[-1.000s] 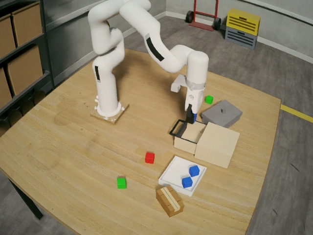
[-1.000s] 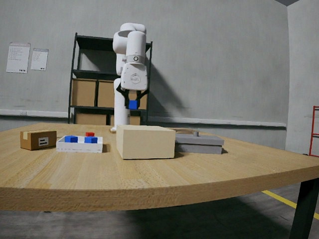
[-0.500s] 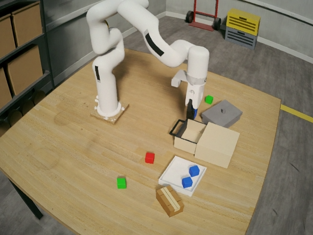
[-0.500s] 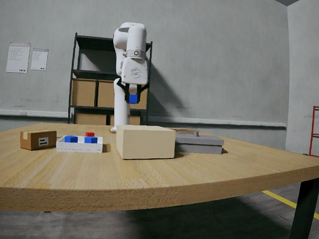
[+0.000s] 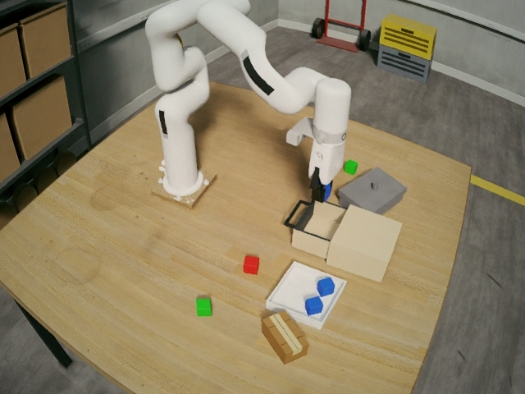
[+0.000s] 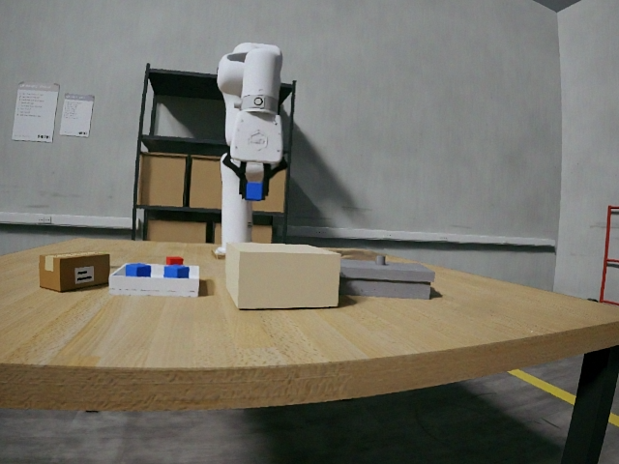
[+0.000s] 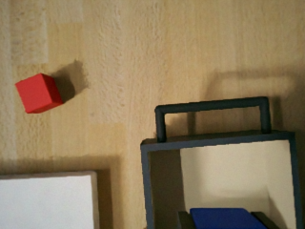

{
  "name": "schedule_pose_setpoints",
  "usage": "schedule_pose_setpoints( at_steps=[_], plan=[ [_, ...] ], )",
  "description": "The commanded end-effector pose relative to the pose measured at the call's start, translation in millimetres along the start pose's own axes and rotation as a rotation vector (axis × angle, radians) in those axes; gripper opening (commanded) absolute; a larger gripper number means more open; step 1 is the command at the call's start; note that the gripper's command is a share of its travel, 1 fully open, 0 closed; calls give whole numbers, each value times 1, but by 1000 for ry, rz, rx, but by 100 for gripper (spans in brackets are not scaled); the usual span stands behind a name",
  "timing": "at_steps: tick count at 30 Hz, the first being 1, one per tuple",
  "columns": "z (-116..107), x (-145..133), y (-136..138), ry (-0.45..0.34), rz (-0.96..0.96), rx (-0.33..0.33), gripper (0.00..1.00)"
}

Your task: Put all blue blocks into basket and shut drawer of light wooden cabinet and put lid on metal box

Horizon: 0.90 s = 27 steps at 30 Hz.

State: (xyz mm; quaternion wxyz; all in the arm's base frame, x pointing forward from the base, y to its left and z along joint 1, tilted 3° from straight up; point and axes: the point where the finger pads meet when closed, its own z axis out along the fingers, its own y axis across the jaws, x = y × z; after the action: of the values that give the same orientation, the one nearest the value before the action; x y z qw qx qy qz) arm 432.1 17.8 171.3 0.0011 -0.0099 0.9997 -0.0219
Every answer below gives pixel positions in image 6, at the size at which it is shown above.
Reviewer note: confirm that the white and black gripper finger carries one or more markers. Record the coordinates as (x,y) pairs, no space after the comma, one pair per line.
(240,172)
(268,174)

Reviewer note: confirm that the blue block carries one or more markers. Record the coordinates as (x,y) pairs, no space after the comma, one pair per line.
(138,269)
(176,271)
(254,191)

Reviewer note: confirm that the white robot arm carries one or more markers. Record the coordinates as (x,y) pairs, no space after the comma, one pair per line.
(258,89)

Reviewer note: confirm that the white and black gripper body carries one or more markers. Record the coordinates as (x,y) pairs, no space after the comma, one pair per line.
(258,138)

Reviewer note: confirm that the red block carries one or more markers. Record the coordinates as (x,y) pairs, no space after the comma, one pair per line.
(174,261)

